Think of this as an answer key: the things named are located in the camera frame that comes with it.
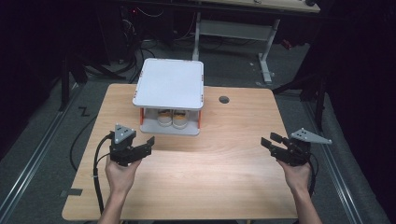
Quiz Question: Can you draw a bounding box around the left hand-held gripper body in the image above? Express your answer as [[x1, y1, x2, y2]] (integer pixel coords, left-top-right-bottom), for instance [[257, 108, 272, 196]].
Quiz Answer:
[[108, 123, 141, 168]]

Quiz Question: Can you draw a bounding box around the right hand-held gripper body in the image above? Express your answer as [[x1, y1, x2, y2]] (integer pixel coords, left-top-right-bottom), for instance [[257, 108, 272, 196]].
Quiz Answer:
[[270, 127, 332, 167]]

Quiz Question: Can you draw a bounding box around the small white sneaker orange heel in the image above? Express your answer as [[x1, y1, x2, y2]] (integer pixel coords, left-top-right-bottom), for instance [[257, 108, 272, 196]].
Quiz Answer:
[[156, 108, 174, 128], [172, 109, 191, 130]]

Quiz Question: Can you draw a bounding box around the white two-tier shoe rack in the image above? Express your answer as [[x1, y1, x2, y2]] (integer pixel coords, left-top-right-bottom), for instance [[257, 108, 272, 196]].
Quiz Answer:
[[132, 57, 205, 137]]

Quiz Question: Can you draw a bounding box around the person's right hand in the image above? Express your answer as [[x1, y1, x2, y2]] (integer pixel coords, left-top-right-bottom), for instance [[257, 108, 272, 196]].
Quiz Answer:
[[277, 160, 314, 192]]

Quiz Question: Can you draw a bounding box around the person's left hand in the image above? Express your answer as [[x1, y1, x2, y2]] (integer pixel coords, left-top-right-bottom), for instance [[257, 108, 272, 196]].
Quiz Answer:
[[104, 156, 143, 196]]

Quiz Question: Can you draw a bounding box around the black metal stand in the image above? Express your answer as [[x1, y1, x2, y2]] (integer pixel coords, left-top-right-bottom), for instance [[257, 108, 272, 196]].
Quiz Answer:
[[272, 71, 328, 132], [57, 52, 125, 113]]

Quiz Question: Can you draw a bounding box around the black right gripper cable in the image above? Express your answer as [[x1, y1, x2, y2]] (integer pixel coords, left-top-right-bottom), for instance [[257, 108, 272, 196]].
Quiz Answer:
[[307, 152, 319, 199]]

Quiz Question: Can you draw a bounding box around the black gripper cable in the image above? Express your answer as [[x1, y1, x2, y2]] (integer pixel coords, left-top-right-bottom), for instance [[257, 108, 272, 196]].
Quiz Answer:
[[92, 132, 114, 216], [307, 152, 319, 199]]

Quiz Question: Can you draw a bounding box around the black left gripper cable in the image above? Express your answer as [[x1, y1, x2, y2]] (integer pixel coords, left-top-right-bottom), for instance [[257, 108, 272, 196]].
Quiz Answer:
[[92, 132, 114, 216]]

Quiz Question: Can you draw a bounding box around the thin black floor cable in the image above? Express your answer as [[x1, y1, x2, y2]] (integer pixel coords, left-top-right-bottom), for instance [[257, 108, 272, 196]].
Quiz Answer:
[[68, 115, 99, 172]]

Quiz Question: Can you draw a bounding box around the metal floor rail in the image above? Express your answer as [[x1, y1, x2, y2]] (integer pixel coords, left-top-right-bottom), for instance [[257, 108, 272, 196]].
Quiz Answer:
[[0, 83, 82, 218], [303, 101, 365, 224]]

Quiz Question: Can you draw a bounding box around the black cable bundle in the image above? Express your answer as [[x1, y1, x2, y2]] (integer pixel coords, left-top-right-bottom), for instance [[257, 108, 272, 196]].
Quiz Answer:
[[120, 6, 166, 83]]

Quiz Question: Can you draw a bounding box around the wooden desk with white frame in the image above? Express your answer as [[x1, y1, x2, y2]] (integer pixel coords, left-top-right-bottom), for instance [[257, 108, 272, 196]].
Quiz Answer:
[[191, 0, 321, 85]]

